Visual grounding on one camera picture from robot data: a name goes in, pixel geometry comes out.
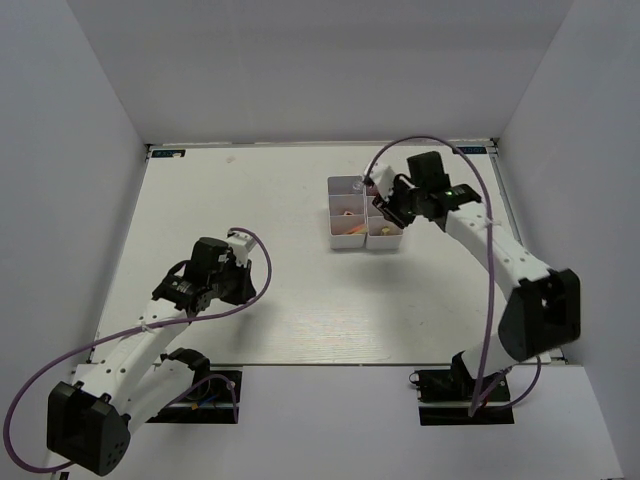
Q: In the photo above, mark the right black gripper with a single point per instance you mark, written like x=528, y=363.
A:
x=389, y=207

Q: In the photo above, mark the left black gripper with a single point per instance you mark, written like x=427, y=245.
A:
x=246, y=289

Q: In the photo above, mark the orange thin highlighter pen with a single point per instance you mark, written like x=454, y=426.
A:
x=358, y=230

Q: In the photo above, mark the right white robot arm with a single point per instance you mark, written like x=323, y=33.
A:
x=543, y=305

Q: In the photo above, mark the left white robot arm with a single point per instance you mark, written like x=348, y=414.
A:
x=91, y=421

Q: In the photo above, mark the right white compartment organizer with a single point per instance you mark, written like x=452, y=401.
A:
x=375, y=221

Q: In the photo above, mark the white compartment organizer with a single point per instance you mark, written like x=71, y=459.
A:
x=375, y=221
x=340, y=199

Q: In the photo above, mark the left white compartment organizer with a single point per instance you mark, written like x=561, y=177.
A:
x=340, y=199

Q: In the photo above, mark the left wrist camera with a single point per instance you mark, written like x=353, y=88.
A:
x=241, y=244

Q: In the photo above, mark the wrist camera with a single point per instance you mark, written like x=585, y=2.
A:
x=241, y=244
x=380, y=181

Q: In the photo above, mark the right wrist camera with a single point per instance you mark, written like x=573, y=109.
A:
x=380, y=181

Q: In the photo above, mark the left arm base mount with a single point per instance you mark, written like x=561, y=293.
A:
x=217, y=402

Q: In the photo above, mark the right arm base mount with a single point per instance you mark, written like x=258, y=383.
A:
x=441, y=403

